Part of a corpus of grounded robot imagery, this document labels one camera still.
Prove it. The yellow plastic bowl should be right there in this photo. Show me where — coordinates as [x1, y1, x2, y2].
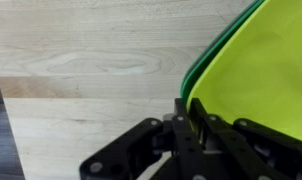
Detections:
[189, 0, 302, 141]

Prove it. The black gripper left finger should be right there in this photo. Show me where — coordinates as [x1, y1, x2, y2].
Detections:
[172, 98, 207, 180]

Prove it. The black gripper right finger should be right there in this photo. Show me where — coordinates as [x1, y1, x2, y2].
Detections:
[190, 99, 280, 180]

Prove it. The dark green plastic bowl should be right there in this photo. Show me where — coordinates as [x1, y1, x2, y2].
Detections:
[180, 0, 264, 103]

